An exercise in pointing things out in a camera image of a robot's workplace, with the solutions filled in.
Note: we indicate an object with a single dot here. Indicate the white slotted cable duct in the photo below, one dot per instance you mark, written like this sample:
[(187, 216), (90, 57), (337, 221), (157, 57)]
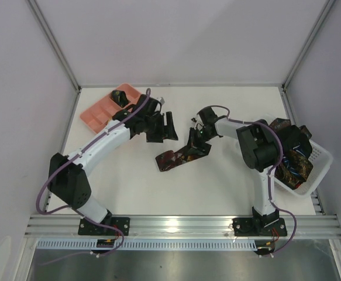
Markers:
[(83, 244)]

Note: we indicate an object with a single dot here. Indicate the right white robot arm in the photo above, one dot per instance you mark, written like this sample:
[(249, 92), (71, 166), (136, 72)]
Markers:
[(261, 151)]

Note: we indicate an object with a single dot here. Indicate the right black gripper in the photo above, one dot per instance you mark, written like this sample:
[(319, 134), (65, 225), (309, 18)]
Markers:
[(196, 140)]

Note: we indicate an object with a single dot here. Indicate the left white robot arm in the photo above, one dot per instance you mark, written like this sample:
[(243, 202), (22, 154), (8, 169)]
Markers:
[(68, 179)]

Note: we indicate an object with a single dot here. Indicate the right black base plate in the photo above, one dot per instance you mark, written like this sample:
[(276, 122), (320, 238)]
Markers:
[(251, 227)]

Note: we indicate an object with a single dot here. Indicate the dark red patterned tie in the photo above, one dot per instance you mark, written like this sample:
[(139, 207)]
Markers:
[(171, 159)]

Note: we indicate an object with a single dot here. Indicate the rolled black yellow tie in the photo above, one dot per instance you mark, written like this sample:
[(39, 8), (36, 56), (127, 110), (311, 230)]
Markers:
[(119, 97)]

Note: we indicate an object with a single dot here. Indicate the aluminium frame post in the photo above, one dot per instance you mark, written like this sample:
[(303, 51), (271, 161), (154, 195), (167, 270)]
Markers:
[(53, 43), (317, 26)]

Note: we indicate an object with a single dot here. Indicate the right aluminium frame post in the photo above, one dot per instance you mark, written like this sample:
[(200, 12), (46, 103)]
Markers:
[(317, 26)]

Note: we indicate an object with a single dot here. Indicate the white plastic basket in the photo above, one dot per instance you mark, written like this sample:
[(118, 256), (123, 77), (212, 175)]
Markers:
[(321, 160)]

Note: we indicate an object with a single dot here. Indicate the left aluminium frame post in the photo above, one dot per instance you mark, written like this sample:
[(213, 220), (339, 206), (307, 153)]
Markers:
[(53, 43)]

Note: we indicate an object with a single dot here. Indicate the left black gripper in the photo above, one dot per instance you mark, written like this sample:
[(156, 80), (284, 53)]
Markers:
[(157, 127)]

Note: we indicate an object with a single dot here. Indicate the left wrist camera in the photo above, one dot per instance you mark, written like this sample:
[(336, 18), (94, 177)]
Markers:
[(160, 103)]

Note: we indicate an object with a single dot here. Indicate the aluminium front rail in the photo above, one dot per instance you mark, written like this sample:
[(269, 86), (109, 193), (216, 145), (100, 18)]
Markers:
[(181, 227)]

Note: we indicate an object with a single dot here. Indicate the pile of dark ties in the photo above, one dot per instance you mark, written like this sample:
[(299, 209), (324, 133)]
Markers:
[(295, 166)]

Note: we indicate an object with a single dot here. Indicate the pink compartment organizer tray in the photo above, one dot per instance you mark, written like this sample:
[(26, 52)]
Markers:
[(97, 116)]

